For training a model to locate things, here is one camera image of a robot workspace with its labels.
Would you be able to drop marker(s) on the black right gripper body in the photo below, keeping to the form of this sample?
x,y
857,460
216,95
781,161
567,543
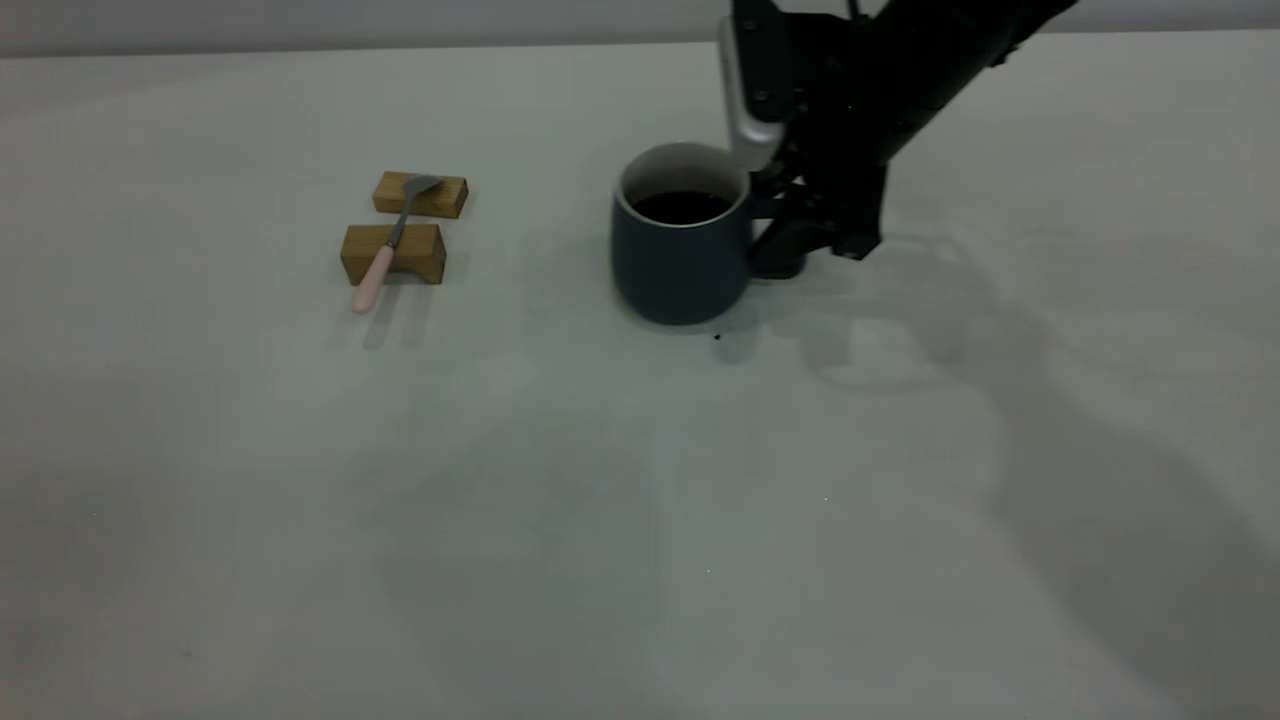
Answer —
x,y
830,90

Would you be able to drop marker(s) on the flat wooden block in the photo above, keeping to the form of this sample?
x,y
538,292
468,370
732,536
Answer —
x,y
445,198

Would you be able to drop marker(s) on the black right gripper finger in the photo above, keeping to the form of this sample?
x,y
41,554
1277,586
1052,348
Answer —
x,y
860,215
785,245

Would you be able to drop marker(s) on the arched wooden block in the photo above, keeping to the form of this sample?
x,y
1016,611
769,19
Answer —
x,y
420,250

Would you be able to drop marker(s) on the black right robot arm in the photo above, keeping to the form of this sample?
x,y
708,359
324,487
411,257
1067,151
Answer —
x,y
960,40

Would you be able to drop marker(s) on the dark grey ceramic mug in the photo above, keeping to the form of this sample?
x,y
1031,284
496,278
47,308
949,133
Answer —
x,y
675,265

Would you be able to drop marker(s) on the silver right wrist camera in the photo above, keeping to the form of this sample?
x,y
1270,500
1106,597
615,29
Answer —
x,y
750,110

